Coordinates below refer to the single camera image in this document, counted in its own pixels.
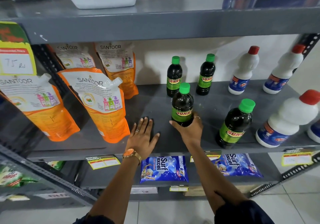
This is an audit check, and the person's left hand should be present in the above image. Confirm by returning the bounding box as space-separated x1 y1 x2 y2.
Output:
125 117 161 155

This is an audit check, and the person's right hand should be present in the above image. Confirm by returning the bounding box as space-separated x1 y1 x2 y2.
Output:
169 113 204 147

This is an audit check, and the dark bottle with green cap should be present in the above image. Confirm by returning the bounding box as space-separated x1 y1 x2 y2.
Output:
196 54 216 96
166 56 183 98
171 82 194 127
215 99 256 149

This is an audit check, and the person's right forearm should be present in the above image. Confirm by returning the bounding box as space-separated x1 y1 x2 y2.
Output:
188 141 250 215

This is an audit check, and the person's left forearm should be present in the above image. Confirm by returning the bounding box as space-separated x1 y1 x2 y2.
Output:
88 153 141 222

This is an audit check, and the gold wristwatch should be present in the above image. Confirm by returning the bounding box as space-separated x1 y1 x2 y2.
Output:
122 148 142 166

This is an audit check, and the blue detergent packet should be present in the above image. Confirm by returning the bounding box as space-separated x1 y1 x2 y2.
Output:
211 153 264 177
140 155 190 184

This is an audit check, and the orange and white refill pouch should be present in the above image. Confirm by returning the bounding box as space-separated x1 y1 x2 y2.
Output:
57 68 131 144
0 73 81 142
48 43 97 70
94 41 139 100

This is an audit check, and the white shelf label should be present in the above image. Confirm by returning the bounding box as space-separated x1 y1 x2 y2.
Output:
130 187 158 194
34 192 71 200

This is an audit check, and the white bottle with red cap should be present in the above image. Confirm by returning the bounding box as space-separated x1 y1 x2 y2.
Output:
228 46 260 95
263 44 306 95
255 89 320 148
307 120 320 144

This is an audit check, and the green detergent packet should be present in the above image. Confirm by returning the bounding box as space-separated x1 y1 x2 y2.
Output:
0 165 38 188
46 161 66 171

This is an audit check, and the grey metal shelf rack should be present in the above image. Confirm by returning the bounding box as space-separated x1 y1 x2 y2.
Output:
0 0 320 207
0 44 98 207

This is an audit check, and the dark blue shirt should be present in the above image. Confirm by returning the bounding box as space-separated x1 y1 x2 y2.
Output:
72 200 276 224

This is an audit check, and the hanging yellow green price tag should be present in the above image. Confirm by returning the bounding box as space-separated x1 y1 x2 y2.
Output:
0 21 37 76

